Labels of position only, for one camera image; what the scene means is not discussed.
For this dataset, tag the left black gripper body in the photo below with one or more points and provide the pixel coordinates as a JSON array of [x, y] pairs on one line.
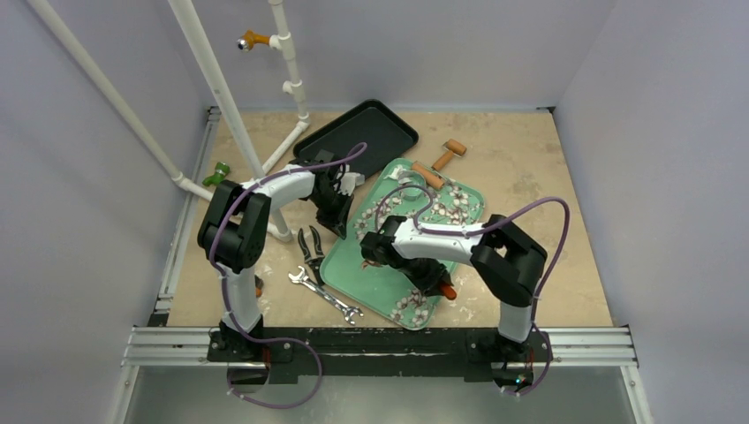
[[331, 208]]

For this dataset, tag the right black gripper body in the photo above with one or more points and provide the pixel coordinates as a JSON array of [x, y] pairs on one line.
[[430, 281]]

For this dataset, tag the green floral tray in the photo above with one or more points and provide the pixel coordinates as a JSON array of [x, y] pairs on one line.
[[386, 291]]

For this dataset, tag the black plastic tray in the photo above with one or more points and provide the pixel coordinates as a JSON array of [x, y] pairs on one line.
[[387, 136]]

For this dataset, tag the wooden dough roller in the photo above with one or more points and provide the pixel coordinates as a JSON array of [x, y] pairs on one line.
[[432, 173]]

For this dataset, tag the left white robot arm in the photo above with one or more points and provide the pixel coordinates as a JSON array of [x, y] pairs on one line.
[[234, 230]]

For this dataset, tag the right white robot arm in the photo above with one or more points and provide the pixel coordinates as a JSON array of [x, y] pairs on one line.
[[508, 261]]

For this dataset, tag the silver open-end wrench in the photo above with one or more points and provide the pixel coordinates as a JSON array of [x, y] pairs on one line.
[[349, 313]]

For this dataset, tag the orange black small tool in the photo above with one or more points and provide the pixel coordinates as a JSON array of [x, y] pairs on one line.
[[258, 283]]

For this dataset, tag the green plastic faucet tap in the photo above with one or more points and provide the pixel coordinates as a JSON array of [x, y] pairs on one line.
[[220, 173]]

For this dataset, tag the orange faucet tap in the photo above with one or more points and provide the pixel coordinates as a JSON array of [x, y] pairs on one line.
[[250, 39]]

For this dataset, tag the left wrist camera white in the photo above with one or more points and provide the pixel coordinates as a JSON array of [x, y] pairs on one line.
[[349, 181]]

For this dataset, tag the black handled pliers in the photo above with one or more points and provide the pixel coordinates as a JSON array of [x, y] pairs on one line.
[[313, 255]]

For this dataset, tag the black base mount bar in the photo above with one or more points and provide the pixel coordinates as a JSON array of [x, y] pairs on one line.
[[471, 354]]

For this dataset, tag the white PVC pipe frame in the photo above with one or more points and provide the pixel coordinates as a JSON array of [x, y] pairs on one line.
[[197, 39]]

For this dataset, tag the aluminium rail frame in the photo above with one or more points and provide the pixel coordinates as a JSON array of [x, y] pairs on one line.
[[523, 145]]

